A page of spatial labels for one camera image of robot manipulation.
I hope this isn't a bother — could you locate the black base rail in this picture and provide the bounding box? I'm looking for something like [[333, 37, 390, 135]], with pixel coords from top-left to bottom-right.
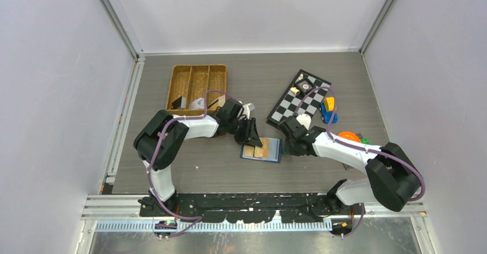
[[138, 193, 365, 224]]

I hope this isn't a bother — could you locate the blue card holder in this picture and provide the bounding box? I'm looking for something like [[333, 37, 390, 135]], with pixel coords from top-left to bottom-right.
[[240, 137, 283, 163]]

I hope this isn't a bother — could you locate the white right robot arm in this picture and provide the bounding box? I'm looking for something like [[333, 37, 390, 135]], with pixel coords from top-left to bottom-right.
[[278, 115, 425, 214]]

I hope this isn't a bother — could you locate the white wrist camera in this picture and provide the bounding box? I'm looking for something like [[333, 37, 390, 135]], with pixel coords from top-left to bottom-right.
[[296, 113, 312, 130], [242, 103, 255, 119]]

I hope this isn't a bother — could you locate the woven bamboo cutlery tray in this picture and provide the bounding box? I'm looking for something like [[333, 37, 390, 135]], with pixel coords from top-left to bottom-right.
[[165, 64, 228, 116]]

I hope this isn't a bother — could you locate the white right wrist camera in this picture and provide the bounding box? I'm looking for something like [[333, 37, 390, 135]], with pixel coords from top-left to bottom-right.
[[296, 113, 312, 130]]

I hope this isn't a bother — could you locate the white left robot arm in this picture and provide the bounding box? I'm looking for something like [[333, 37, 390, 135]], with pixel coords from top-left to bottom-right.
[[133, 99, 262, 216]]

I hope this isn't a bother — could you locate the black white chessboard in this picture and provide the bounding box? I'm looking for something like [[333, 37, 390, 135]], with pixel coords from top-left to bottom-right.
[[266, 69, 331, 128]]

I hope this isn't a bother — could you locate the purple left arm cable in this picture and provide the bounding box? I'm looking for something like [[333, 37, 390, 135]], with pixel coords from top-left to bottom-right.
[[146, 90, 237, 238]]

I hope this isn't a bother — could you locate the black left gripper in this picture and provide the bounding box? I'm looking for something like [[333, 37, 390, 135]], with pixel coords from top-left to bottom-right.
[[227, 116, 261, 147]]

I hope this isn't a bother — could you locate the tan credit card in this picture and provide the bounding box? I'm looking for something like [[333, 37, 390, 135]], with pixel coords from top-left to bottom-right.
[[242, 145, 255, 157]]

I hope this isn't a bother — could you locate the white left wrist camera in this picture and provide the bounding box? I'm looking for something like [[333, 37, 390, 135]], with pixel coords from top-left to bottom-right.
[[242, 103, 255, 119]]

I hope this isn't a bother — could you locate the black credit card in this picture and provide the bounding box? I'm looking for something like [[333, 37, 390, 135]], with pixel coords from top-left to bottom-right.
[[171, 96, 187, 110]]

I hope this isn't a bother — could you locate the white credit card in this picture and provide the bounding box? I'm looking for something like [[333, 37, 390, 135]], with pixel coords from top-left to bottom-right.
[[188, 97, 205, 110]]

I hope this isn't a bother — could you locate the blue yellow toy car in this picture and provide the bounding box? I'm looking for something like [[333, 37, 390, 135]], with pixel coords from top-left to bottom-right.
[[319, 97, 338, 124]]

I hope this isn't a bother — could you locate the gold VIP credit card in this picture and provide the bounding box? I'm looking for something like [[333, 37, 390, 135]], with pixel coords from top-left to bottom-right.
[[253, 137, 270, 159]]

